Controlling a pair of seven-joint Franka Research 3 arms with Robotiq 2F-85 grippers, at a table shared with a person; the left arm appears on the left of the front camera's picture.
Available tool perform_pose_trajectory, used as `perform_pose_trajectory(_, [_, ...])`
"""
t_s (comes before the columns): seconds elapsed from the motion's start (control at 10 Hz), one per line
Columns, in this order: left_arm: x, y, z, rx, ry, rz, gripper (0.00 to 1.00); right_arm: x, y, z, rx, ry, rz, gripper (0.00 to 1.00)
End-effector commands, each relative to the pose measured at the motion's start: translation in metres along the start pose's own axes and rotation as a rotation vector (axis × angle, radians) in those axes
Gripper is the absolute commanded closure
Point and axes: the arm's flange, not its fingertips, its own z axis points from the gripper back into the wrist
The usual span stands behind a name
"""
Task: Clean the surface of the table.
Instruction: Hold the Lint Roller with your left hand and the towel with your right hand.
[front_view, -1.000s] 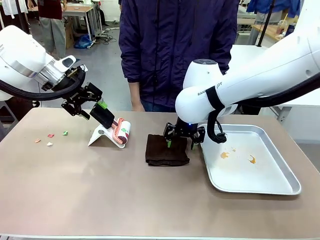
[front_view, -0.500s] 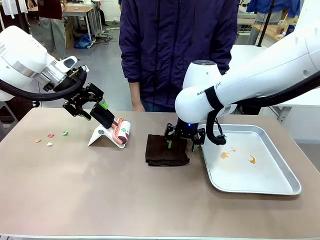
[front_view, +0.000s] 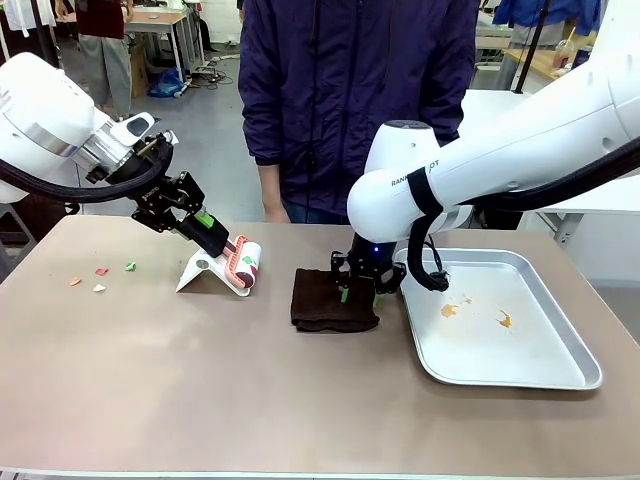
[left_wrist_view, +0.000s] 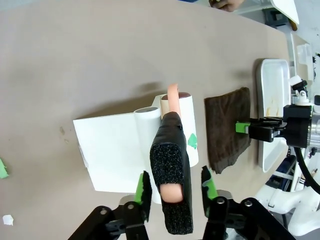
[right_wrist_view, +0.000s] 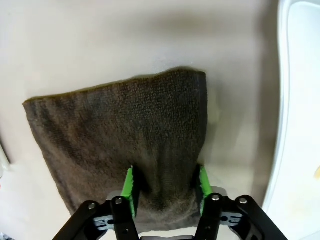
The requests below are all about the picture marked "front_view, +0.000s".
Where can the red paper scrap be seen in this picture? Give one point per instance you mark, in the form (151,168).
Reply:
(101,271)

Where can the brown cardboard box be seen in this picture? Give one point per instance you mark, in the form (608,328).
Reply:
(140,72)

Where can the blue plastic bag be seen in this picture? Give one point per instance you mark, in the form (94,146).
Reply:
(165,84)

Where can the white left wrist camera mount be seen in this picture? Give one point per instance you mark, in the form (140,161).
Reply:
(169,138)

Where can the person's right forearm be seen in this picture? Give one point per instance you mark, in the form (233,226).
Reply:
(270,182)

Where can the blue jeans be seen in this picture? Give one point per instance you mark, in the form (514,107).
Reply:
(315,214)

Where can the wooden desk with drinks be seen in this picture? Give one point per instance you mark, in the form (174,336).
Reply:
(537,62)

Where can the person's right hand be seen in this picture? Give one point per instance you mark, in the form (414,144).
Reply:
(276,211)

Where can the person in navy jacket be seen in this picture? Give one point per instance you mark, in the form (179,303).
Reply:
(350,90)

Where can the green paper scrap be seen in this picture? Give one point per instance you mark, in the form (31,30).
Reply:
(131,266)

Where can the dark brown cloth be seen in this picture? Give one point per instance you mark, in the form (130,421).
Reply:
(320,305)

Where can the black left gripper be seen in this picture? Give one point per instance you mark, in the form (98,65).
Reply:
(167,197)

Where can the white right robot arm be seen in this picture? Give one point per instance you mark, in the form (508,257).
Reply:
(500,155)

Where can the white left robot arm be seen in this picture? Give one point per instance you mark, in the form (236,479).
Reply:
(40,115)

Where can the white paper scrap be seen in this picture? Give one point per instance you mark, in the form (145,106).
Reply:
(99,288)

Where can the black slanted pole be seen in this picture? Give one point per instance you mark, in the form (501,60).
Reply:
(530,47)

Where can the silver metal tray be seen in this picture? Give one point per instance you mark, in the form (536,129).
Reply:
(500,360)

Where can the blue drink can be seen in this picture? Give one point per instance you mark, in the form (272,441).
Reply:
(584,56)

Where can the clear plastic drink cup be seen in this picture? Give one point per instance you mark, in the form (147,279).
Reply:
(564,55)

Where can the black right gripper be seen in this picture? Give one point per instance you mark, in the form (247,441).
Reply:
(370,260)

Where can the bystander in blue jacket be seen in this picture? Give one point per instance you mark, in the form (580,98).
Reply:
(540,15)

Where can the black upright pole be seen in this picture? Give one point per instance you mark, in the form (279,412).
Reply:
(47,35)

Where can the white lint roller stand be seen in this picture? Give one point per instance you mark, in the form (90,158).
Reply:
(200,272)

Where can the bystander in grey trousers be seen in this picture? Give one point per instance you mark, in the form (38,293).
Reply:
(102,50)

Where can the wooden background table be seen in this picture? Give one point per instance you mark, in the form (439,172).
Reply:
(160,21)

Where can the white hanging garment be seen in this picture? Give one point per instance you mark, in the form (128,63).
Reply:
(25,15)

